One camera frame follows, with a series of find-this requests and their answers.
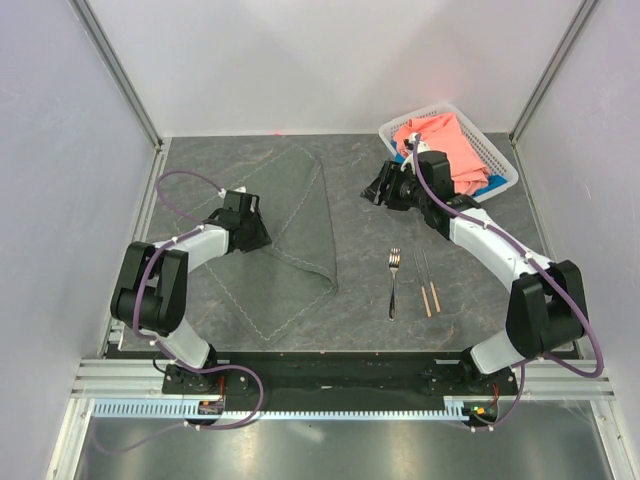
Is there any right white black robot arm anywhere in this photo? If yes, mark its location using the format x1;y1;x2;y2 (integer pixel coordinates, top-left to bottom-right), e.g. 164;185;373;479
361;151;588;394

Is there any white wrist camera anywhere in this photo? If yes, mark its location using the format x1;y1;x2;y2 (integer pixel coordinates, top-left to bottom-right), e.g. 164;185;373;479
400;132;431;173
218;186;246;198

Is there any slotted cable duct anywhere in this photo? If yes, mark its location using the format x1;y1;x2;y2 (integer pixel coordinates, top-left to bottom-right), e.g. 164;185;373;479
92;399;471;421

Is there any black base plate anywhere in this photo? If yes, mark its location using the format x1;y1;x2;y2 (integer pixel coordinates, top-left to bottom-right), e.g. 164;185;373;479
162;349;519;401

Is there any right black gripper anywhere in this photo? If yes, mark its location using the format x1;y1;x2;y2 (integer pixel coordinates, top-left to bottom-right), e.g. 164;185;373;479
360;160;429;211

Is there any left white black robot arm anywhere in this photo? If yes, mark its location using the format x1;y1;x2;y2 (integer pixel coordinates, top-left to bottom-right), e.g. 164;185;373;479
110;190;271;393

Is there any grey cloth napkin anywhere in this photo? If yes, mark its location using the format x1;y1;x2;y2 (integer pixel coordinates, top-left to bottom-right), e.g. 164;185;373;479
148;136;338;350

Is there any salmon pink cloth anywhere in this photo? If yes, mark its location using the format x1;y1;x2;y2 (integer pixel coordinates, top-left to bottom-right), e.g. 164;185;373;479
393;113;490;195

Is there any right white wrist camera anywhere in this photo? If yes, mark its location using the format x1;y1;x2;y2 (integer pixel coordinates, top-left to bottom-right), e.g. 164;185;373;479
400;132;431;173

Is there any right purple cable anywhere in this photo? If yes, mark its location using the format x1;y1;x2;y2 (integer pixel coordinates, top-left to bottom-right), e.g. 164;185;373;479
412;132;605;434

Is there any right metal chopstick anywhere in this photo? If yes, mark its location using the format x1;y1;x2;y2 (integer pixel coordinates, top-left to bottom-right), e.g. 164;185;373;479
422;249;441;313

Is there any blue cloth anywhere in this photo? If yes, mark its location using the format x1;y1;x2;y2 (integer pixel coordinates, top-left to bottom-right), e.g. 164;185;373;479
392;154;507;198

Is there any white plastic basket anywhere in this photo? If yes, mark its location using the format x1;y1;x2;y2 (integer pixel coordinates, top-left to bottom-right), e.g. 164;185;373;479
379;103;519;202

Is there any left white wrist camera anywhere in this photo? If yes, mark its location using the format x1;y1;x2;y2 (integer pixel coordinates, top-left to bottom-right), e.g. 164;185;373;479
218;186;246;198

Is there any silver metal fork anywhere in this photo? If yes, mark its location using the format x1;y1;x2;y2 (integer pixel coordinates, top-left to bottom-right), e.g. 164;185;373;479
388;248;401;321

